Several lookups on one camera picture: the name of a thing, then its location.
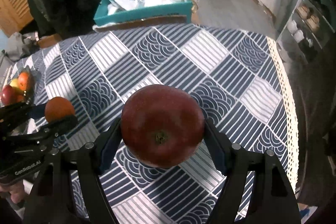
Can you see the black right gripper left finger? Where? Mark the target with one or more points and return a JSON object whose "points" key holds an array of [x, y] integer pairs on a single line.
{"points": [[68, 187]]}

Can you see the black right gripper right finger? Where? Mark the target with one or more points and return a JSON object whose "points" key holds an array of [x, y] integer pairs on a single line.
{"points": [[272, 199]]}

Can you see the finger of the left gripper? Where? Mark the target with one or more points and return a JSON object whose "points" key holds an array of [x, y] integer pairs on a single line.
{"points": [[16, 114], [49, 131]]}

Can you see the large red apple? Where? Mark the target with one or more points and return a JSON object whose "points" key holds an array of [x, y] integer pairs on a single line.
{"points": [[162, 126]]}

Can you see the green yellow mango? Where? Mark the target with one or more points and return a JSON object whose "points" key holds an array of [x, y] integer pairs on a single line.
{"points": [[16, 86]]}

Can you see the person's hand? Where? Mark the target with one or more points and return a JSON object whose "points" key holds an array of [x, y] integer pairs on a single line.
{"points": [[16, 191]]}

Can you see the smaller red apple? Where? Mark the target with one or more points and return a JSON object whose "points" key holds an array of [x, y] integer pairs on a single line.
{"points": [[8, 95]]}

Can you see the clear glass bowl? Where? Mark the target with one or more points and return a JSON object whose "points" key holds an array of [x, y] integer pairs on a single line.
{"points": [[28, 95]]}

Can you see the large orange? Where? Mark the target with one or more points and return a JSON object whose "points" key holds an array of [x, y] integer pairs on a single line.
{"points": [[24, 80]]}

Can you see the grey crumpled clothing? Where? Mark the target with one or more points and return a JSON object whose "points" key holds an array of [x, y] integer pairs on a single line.
{"points": [[20, 45]]}

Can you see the wooden drawer box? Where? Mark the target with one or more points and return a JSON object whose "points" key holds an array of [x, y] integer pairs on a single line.
{"points": [[48, 41]]}

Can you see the wooden louvered cabinet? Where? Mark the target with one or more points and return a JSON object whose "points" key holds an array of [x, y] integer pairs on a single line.
{"points": [[15, 15]]}

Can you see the blue white patterned tablecloth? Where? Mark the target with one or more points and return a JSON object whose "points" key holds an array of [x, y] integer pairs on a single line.
{"points": [[236, 77]]}

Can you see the teal plastic tray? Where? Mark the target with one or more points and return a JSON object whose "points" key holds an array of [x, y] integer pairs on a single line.
{"points": [[105, 13]]}

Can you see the shoe rack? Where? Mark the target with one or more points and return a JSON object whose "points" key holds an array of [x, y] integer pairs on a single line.
{"points": [[306, 32]]}

